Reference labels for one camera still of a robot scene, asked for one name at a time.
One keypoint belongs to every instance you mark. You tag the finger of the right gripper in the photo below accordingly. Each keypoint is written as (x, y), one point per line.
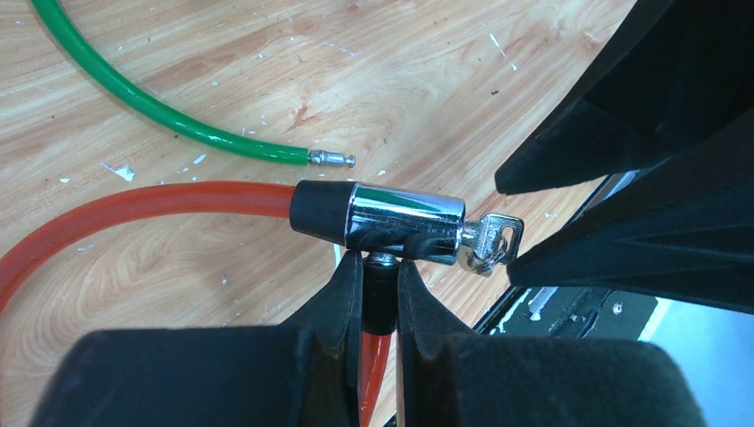
(682, 231)

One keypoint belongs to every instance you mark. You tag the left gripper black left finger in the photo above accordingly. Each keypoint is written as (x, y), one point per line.
(301, 372)

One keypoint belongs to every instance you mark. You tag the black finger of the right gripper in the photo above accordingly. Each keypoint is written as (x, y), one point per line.
(673, 74)

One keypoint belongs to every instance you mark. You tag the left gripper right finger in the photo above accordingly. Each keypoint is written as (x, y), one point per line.
(451, 375)

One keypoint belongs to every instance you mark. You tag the keys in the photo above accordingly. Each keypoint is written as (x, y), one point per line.
(492, 240)

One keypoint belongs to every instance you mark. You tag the red cable lock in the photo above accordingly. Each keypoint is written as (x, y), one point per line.
(227, 197)

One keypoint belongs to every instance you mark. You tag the green cable lock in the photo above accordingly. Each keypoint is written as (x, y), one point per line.
(75, 45)

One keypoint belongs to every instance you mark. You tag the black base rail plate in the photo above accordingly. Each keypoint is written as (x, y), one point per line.
(569, 312)

